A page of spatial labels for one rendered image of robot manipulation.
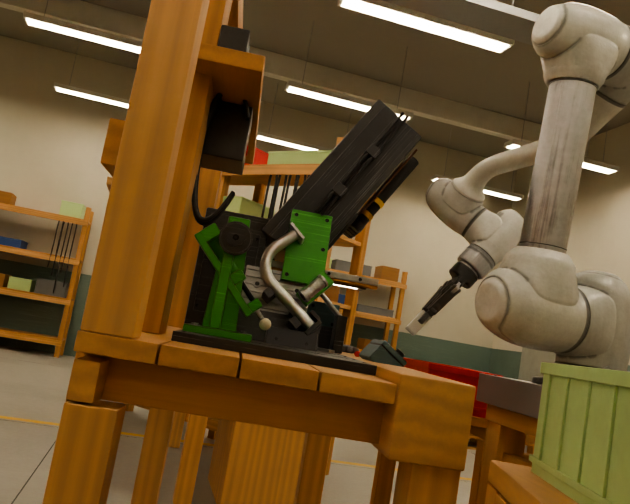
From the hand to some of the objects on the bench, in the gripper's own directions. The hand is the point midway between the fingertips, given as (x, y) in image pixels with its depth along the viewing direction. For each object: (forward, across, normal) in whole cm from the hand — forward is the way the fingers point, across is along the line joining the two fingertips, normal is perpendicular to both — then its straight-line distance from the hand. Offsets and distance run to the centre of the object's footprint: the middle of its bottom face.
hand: (418, 322), depth 181 cm
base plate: (+34, +14, +24) cm, 44 cm away
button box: (+18, -5, -1) cm, 19 cm away
